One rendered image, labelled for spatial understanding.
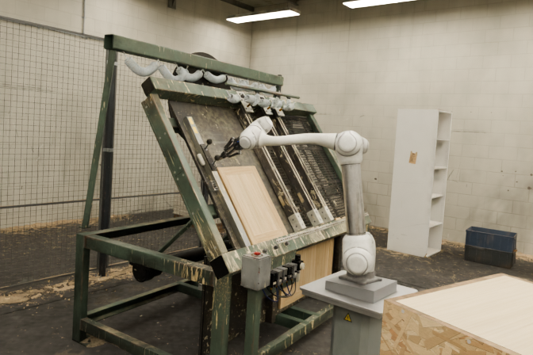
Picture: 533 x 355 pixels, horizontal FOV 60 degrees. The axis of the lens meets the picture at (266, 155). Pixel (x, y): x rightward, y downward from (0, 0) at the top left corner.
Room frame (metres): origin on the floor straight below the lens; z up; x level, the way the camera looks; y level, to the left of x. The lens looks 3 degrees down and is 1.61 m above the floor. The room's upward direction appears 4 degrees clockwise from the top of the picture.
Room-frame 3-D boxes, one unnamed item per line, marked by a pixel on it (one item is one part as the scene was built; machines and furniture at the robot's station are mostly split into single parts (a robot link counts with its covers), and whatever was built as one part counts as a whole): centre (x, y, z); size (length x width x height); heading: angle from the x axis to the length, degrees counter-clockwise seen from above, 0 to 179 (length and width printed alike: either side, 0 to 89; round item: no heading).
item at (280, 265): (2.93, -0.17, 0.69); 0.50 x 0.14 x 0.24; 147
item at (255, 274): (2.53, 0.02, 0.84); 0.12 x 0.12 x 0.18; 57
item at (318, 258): (3.91, -0.42, 0.52); 0.90 x 0.02 x 0.55; 147
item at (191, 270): (3.87, 0.16, 0.41); 2.20 x 1.38 x 0.83; 147
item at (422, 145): (6.78, -2.25, 1.03); 0.61 x 0.58 x 2.05; 141
